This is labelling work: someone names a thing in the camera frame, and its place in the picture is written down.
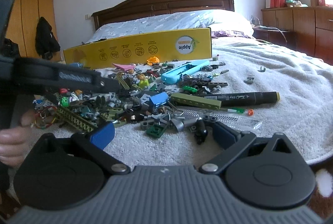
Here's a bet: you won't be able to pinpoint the black marker pen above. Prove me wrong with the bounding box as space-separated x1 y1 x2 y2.
200 92 280 107

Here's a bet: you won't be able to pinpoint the purple pillow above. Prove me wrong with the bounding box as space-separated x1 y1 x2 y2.
211 30 253 39

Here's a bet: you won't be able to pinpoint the light blue floral duvet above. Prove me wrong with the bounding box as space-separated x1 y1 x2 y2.
87 8 255 44

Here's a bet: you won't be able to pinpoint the blue lego brick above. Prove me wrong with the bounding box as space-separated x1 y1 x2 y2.
149 92 169 107

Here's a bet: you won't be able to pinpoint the wooden sideboard cabinet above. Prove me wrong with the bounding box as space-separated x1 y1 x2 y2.
262 7 332 65

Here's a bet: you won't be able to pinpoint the olive studded lego beam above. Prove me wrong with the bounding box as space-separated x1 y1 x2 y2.
56 106 97 133

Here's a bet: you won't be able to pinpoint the yellow cardboard box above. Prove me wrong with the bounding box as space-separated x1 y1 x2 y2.
64 27 212 69

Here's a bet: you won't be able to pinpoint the white fluffy blanket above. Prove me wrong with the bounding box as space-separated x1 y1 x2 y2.
7 36 333 204

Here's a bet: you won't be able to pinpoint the clear plastic ruler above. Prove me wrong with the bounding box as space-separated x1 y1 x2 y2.
178 106 262 131

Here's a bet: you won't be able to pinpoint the person's left hand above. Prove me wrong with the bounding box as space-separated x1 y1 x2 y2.
1 110 34 167

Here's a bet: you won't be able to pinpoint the pink flat piece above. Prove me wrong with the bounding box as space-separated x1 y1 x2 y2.
113 63 135 71

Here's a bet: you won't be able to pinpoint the dark wooden headboard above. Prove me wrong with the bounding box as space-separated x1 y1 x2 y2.
92 0 235 30

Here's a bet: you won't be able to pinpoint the olive long lego beam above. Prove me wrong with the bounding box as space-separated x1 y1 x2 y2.
170 93 222 110

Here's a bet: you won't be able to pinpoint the light blue plastic case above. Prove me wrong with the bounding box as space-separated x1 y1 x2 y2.
161 59 209 85

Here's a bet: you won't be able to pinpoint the black hanging jacket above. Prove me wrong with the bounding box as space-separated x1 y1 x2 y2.
35 17 60 60

